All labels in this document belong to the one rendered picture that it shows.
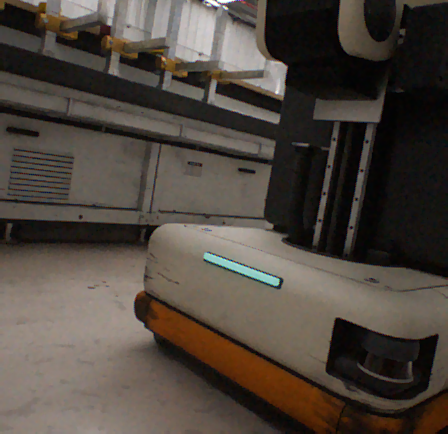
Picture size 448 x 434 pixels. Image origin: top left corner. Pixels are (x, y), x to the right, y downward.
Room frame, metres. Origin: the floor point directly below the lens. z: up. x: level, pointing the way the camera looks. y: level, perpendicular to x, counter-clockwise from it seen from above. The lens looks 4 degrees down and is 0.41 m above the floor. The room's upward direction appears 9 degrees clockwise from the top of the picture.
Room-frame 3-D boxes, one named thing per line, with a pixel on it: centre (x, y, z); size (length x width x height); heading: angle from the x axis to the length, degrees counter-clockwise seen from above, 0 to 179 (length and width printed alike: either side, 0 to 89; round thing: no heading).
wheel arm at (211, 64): (1.93, 0.24, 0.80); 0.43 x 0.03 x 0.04; 44
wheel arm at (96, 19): (1.58, 0.60, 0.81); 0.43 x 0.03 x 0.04; 44
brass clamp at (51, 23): (1.62, 0.66, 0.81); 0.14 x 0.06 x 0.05; 134
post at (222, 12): (2.13, 0.14, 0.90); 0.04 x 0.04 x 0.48; 44
